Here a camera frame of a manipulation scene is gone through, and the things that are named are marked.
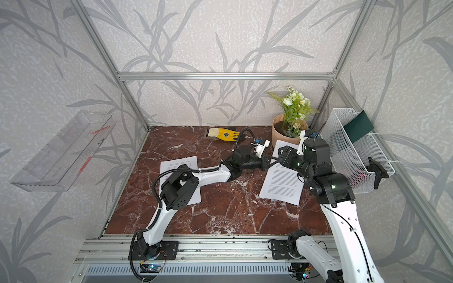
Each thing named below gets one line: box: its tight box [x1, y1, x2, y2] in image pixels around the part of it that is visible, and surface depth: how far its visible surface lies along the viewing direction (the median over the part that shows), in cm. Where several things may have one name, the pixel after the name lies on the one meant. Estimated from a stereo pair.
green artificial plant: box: [267, 85, 320, 138], surface depth 95 cm
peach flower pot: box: [271, 113, 308, 150], surface depth 100 cm
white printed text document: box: [258, 139, 305, 206], surface depth 87 cm
